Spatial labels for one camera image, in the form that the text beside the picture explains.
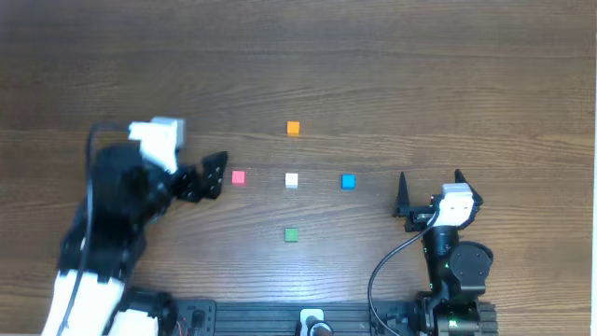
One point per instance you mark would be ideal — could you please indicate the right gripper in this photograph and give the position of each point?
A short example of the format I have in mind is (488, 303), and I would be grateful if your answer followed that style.
(417, 217)

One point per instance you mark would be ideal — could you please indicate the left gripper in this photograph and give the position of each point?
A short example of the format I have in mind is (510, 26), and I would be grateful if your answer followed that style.
(189, 186)

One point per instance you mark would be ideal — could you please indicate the pink cube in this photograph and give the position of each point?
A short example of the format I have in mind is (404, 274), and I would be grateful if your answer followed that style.
(238, 177)

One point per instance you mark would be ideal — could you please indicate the blue cube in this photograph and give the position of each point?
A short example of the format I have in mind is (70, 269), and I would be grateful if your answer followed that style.
(348, 181)

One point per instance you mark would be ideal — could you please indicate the orange cube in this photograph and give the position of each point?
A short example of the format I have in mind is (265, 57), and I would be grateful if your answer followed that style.
(293, 128)

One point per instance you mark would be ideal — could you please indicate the green cube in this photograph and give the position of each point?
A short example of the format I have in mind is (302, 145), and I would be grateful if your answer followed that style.
(291, 234)

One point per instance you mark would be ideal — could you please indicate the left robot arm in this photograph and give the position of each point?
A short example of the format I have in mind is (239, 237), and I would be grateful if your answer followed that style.
(112, 210)

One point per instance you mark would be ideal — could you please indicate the white cube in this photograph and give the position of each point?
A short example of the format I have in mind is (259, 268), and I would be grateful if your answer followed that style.
(291, 180)

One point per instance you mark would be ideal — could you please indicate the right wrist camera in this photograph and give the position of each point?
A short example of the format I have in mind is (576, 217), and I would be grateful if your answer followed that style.
(457, 203)

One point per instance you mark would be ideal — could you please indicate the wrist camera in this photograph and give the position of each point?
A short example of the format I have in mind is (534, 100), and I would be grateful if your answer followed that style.
(156, 137)
(457, 203)

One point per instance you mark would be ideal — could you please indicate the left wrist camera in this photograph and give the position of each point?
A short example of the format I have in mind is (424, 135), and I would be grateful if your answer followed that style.
(156, 137)

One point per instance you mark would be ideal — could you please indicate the mounting rail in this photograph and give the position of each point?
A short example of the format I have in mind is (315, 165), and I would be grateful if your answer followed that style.
(261, 319)

